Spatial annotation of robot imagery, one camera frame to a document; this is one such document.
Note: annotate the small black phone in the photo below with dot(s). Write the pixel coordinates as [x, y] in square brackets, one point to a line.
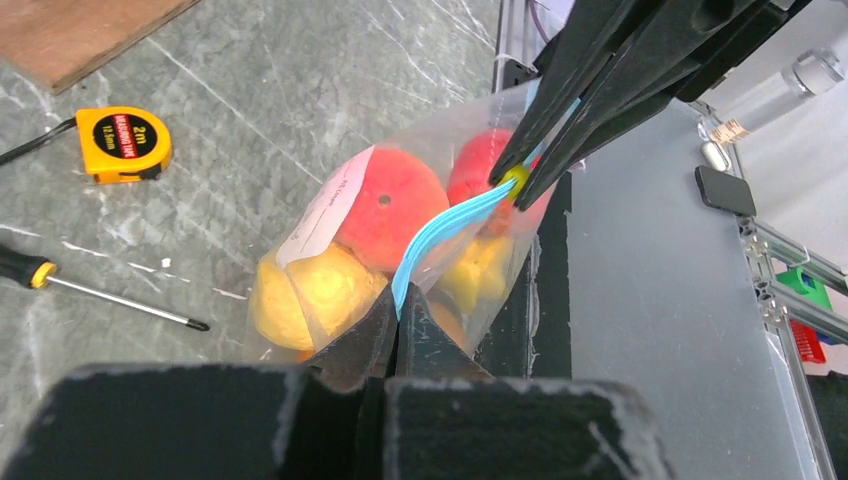
[722, 191]

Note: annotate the yellow starfruit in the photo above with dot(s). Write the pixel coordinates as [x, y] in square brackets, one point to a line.
[479, 274]

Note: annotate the orange mango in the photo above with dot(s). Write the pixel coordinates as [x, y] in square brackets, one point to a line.
[448, 322]

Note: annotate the lower yellow black screwdriver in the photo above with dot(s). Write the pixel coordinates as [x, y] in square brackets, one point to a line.
[37, 272]

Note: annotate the red apple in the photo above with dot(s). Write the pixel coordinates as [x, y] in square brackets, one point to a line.
[469, 178]

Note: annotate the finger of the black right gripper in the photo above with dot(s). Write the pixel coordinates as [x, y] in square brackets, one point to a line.
[607, 54]
[732, 31]

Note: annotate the yellow lemon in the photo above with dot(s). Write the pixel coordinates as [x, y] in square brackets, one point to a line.
[312, 298]

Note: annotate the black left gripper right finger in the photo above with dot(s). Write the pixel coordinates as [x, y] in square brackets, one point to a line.
[460, 427]

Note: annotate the pink peach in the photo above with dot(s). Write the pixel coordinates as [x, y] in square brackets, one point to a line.
[399, 195]

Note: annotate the clear zip top bag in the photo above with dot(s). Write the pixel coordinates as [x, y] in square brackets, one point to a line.
[436, 140]

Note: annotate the clear plastic bottle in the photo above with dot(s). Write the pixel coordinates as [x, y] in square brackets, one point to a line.
[812, 74]

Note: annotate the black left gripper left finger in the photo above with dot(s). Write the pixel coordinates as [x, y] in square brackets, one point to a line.
[323, 419]

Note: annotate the wooden board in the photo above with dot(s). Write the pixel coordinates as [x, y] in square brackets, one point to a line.
[55, 44]

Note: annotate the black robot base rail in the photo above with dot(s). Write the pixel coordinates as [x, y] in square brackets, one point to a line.
[531, 335]

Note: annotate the yellow tape measure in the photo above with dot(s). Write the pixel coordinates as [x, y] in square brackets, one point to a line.
[123, 144]

